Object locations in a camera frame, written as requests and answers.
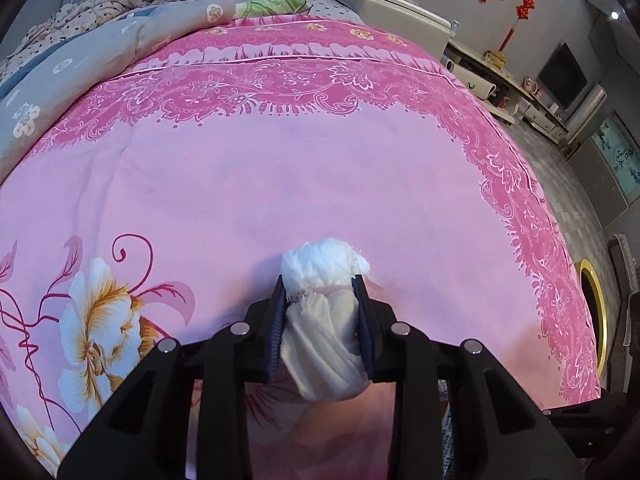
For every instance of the white coffee table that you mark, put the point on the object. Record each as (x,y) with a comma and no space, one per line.
(495,87)

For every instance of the yellow rimmed trash bin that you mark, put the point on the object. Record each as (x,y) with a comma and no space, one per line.
(594,296)

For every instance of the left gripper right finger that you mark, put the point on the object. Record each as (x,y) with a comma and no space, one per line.
(498,431)

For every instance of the pink figurine on stand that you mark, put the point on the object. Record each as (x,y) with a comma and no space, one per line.
(531,86)

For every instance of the white tissue wad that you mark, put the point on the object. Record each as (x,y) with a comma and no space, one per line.
(319,345)

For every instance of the fish tank cabinet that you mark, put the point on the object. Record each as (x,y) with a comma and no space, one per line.
(607,166)

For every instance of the green floral pillow edge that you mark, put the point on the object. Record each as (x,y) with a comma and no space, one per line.
(262,8)

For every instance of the right red knot decoration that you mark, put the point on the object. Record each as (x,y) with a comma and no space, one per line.
(522,14)

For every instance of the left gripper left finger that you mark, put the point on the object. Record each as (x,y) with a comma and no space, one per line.
(142,431)

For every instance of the wall mounted television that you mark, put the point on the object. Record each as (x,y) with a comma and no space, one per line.
(562,76)

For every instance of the white bedside cabinet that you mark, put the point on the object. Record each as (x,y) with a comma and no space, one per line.
(406,19)

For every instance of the grey patterned quilt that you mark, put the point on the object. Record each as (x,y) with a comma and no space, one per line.
(39,93)

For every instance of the pink floral bed cover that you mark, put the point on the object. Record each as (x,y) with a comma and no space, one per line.
(161,203)

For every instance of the white tv stand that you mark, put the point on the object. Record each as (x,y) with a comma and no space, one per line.
(542,119)

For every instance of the polka dot crumpled duvet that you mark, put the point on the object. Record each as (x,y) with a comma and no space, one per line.
(70,21)

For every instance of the yellow bowl ornament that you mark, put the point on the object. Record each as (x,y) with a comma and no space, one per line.
(496,58)

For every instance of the white standing air conditioner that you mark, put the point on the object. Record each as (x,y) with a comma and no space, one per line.
(587,109)

